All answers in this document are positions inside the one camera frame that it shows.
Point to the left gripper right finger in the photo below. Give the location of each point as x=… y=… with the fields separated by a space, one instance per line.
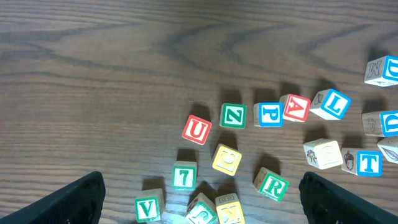
x=325 y=202

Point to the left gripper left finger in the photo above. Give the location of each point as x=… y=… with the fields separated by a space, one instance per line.
x=78 y=202

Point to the blue T block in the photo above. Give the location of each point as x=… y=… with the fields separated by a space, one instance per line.
x=362 y=162

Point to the yellow S block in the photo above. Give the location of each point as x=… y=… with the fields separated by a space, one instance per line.
x=323 y=153

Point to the green R block left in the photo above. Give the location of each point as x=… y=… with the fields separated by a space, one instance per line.
x=270 y=184

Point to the green V block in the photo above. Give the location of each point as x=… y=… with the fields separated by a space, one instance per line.
x=149 y=205

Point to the blue L block lower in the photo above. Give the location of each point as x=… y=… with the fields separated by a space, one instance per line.
x=388 y=146

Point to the blue l block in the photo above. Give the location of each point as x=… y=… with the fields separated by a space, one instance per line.
x=388 y=146
x=330 y=104

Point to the yellow K block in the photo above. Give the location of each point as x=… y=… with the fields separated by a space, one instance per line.
x=229 y=209

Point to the blue L block upper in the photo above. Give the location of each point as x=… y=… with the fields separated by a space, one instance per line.
x=330 y=104

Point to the red A block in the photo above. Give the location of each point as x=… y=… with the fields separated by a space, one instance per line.
x=295 y=108

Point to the blue D block lower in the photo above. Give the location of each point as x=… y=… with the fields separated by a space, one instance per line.
x=380 y=123

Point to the blue d block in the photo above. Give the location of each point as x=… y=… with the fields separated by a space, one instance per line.
x=380 y=123
x=381 y=71

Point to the blue P block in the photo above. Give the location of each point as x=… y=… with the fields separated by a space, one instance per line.
x=268 y=115

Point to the yellow C block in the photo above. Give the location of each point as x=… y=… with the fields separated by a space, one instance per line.
x=226 y=159

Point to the green 7 block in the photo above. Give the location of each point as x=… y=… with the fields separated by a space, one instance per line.
x=184 y=175

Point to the green J block left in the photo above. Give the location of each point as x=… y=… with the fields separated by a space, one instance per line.
x=201 y=210

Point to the green Z block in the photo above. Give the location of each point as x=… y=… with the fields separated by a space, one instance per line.
x=233 y=116

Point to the red U block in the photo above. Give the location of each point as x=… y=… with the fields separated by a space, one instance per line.
x=196 y=130

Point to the blue D block upper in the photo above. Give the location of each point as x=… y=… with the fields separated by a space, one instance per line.
x=381 y=71

